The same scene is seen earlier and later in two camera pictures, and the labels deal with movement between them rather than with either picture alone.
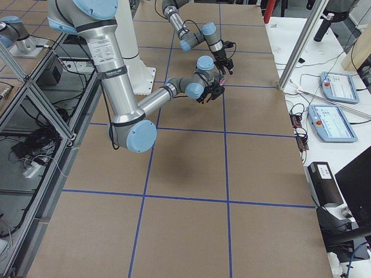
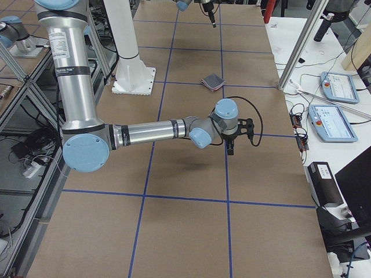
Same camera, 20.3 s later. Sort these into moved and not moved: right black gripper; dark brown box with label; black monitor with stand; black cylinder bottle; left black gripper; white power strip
Moved: left black gripper; right black gripper
Not moved: black cylinder bottle; black monitor with stand; white power strip; dark brown box with label
